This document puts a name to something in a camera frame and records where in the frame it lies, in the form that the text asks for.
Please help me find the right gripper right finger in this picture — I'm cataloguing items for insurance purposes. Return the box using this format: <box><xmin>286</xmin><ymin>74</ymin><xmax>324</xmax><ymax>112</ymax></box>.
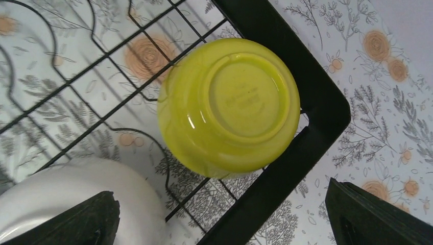
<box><xmin>325</xmin><ymin>178</ymin><xmax>432</xmax><ymax>244</ymax></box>

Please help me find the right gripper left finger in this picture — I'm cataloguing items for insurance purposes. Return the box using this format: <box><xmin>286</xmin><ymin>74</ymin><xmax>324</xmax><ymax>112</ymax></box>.
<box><xmin>2</xmin><ymin>191</ymin><xmax>120</xmax><ymax>244</ymax></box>

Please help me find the white bowl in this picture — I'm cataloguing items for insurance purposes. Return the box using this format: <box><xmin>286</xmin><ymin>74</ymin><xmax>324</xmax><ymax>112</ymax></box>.
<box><xmin>1</xmin><ymin>157</ymin><xmax>166</xmax><ymax>244</ymax></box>

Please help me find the black wire dish rack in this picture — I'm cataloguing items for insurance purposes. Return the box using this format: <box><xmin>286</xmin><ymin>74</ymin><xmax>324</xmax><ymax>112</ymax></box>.
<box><xmin>1</xmin><ymin>1</ymin><xmax>350</xmax><ymax>244</ymax></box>

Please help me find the yellow-green bowl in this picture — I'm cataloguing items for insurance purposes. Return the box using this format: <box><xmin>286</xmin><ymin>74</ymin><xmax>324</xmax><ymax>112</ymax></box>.
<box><xmin>157</xmin><ymin>38</ymin><xmax>301</xmax><ymax>179</ymax></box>

